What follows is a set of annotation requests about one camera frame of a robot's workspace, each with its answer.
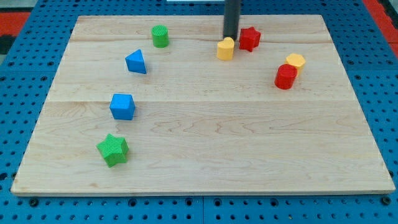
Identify red star block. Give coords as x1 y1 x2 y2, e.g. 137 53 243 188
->
239 27 261 52

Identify yellow heart block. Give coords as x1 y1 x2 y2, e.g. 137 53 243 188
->
216 37 234 60

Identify blue triangle block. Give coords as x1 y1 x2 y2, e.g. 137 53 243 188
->
125 49 147 74

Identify blue cube block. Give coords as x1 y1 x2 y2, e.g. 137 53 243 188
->
109 93 136 120

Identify green cylinder block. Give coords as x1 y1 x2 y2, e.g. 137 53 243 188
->
151 24 169 48

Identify light wooden board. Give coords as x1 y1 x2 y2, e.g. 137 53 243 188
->
11 15 395 197

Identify yellow hexagon block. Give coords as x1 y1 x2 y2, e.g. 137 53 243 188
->
285 53 306 76

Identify red cylinder block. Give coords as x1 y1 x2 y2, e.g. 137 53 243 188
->
274 64 298 90

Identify green star block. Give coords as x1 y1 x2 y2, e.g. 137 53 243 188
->
96 134 129 167

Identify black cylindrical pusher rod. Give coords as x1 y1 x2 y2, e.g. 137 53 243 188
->
223 0 241 40

